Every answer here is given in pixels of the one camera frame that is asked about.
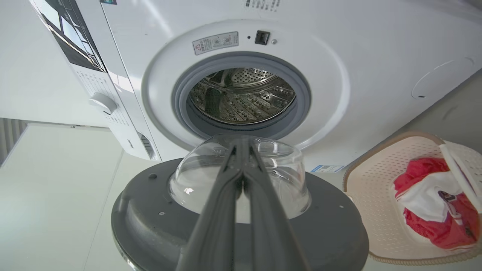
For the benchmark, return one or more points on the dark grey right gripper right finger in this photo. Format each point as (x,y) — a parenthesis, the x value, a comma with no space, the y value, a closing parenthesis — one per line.
(271,229)

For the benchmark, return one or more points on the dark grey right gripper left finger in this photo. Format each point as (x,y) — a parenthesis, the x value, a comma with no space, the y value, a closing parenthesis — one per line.
(214,226)

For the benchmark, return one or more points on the grey round washing machine door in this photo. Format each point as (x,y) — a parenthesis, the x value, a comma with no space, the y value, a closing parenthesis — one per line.
(150,222)

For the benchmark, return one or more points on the grey rubber door gasket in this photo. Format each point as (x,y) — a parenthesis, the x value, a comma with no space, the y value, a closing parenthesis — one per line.
(180,98)

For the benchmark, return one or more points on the steel washing machine drum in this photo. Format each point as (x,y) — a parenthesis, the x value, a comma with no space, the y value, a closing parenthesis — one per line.
(243,96)

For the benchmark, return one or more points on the white washing machine control knob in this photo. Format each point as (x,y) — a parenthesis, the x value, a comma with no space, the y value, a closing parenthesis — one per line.
(102,102)

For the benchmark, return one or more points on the white front-load washing machine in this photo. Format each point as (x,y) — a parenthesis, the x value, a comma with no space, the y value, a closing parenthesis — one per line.
(339,75)

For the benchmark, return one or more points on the black door latch socket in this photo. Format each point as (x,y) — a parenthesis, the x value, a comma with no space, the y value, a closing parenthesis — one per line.
(262,37)

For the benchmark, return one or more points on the blue and white label sticker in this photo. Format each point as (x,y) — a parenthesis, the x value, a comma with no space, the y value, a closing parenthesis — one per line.
(327,168)

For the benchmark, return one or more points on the beige perforated laundry basket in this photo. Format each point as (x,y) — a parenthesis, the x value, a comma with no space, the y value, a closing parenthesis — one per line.
(376,195)

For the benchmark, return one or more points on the red and white garment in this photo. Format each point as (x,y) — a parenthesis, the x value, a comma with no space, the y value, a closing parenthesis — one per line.
(433,203)

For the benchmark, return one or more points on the white warning label sticker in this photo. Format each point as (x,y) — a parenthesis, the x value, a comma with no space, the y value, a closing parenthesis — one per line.
(215,42)

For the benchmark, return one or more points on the white wall radiator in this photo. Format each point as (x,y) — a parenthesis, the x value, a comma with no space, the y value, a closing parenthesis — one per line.
(9,137)

